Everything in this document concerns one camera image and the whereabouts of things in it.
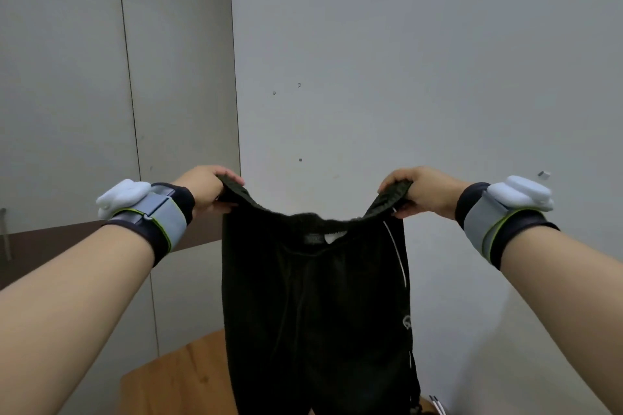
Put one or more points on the person's left hand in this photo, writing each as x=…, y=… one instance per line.
x=199, y=186

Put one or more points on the person's right hand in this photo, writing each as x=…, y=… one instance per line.
x=431, y=191

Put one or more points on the person's left thumb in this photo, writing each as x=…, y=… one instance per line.
x=225, y=208

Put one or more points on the person's right thumb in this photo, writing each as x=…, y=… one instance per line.
x=406, y=211

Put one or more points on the black shorts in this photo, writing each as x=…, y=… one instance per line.
x=316, y=312

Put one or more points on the person's right forearm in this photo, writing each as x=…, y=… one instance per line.
x=574, y=303

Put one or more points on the person's left forearm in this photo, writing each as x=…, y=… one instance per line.
x=63, y=312

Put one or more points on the grey and black wristband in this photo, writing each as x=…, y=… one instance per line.
x=486, y=225
x=163, y=220

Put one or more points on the white wrist tracker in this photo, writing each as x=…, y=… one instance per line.
x=121, y=197
x=523, y=193

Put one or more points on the small grey wall clip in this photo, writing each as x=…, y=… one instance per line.
x=544, y=175

